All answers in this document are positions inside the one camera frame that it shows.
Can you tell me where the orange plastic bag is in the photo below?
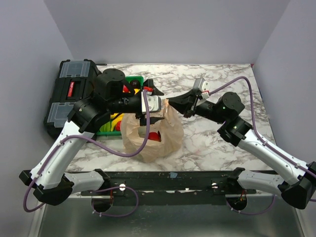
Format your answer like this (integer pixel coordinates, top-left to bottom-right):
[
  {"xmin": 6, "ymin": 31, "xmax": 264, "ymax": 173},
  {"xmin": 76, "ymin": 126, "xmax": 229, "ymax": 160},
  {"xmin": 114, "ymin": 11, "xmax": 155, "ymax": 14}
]
[{"xmin": 120, "ymin": 99, "xmax": 184, "ymax": 162}]

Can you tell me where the yellow fake banana lower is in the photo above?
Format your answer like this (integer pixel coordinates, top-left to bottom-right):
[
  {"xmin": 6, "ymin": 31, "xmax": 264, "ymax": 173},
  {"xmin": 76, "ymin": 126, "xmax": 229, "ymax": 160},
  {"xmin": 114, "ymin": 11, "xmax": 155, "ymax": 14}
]
[{"xmin": 110, "ymin": 113, "xmax": 123, "ymax": 120}]

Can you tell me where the red fake apple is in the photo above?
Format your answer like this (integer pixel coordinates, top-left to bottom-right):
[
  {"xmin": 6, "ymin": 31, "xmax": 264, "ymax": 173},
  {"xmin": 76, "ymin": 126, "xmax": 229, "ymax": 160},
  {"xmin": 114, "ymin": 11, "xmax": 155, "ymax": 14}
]
[{"xmin": 148, "ymin": 132, "xmax": 161, "ymax": 142}]

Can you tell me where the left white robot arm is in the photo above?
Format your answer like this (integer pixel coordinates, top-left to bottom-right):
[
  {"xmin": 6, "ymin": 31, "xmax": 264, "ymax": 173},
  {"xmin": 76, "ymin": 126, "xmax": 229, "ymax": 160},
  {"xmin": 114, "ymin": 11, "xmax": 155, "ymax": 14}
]
[{"xmin": 19, "ymin": 69, "xmax": 164, "ymax": 206}]

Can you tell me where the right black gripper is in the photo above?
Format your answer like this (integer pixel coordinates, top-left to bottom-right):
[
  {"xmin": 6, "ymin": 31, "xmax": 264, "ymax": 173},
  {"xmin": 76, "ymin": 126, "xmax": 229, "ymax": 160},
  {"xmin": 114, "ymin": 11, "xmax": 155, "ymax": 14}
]
[{"xmin": 165, "ymin": 89, "xmax": 226, "ymax": 124}]

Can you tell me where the green fake starfruit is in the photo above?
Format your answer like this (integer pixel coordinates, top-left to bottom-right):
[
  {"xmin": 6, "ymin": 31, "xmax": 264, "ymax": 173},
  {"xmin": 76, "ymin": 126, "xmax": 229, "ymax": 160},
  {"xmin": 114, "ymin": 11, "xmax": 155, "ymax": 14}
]
[{"xmin": 99, "ymin": 122, "xmax": 111, "ymax": 132}]

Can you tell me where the yellow fake banana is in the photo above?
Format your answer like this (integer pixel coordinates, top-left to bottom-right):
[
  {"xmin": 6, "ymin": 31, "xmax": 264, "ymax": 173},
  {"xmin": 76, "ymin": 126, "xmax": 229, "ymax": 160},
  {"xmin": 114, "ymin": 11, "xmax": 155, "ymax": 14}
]
[
  {"xmin": 111, "ymin": 120, "xmax": 119, "ymax": 131},
  {"xmin": 110, "ymin": 113, "xmax": 123, "ymax": 120}
]

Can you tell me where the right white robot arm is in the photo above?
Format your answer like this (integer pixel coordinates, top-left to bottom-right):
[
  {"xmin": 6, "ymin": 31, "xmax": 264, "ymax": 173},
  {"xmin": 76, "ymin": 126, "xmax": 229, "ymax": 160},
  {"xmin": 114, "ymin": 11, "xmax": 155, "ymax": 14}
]
[{"xmin": 168, "ymin": 89, "xmax": 316, "ymax": 209}]

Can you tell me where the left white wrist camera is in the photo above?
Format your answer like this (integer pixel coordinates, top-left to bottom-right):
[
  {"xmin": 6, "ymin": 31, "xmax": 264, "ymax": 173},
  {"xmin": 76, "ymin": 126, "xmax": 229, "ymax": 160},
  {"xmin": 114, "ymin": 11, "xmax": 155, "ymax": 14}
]
[{"xmin": 141, "ymin": 94, "xmax": 161, "ymax": 114}]

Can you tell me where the red fake strawberry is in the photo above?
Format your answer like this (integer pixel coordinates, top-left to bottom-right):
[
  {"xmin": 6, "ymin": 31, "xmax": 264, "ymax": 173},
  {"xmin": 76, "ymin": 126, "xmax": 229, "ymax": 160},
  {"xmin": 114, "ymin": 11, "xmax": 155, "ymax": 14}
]
[{"xmin": 115, "ymin": 121, "xmax": 121, "ymax": 131}]

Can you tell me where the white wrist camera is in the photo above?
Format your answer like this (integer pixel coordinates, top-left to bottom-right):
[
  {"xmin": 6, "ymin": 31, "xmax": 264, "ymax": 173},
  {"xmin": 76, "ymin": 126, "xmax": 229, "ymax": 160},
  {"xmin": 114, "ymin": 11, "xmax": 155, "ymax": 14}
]
[
  {"xmin": 193, "ymin": 78, "xmax": 210, "ymax": 99},
  {"xmin": 141, "ymin": 94, "xmax": 161, "ymax": 114}
]

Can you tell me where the dark purple fake plum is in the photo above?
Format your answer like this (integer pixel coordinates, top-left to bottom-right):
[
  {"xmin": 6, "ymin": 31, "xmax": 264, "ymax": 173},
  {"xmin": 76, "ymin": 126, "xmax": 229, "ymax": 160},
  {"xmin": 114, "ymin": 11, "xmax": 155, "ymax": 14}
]
[{"xmin": 129, "ymin": 79, "xmax": 141, "ymax": 89}]

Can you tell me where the blue tape piece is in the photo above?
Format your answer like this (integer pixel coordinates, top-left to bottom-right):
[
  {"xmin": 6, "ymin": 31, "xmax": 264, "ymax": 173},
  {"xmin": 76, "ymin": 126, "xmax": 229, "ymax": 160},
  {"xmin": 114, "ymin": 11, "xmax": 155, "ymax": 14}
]
[{"xmin": 170, "ymin": 172, "xmax": 178, "ymax": 178}]

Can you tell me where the green plastic basket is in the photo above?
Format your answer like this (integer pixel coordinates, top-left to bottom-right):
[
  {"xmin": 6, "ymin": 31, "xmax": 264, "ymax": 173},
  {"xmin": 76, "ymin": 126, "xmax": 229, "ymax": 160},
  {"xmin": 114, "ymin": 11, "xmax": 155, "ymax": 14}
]
[{"xmin": 97, "ymin": 76, "xmax": 144, "ymax": 137}]

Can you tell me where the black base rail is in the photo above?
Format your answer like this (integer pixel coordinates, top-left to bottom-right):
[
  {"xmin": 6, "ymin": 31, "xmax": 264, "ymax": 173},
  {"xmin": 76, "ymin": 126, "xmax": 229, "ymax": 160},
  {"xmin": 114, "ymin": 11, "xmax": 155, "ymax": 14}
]
[{"xmin": 81, "ymin": 171, "xmax": 247, "ymax": 206}]

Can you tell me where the red fake pomegranate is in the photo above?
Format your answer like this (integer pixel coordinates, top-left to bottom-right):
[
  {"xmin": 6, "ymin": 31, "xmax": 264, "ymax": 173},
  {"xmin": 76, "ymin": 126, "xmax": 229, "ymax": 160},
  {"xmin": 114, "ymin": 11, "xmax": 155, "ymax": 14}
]
[{"xmin": 123, "ymin": 85, "xmax": 131, "ymax": 93}]

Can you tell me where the black tool box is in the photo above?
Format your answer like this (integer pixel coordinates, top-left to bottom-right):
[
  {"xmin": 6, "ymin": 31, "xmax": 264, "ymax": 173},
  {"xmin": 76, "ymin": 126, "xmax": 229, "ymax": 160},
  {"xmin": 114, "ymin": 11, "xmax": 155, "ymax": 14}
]
[{"xmin": 43, "ymin": 59, "xmax": 101, "ymax": 140}]

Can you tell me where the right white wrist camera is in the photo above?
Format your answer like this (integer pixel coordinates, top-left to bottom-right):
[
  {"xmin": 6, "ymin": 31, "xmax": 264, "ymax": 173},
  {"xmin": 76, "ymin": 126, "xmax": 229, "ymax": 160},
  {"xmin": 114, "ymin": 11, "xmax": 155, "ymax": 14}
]
[{"xmin": 193, "ymin": 78, "xmax": 210, "ymax": 99}]

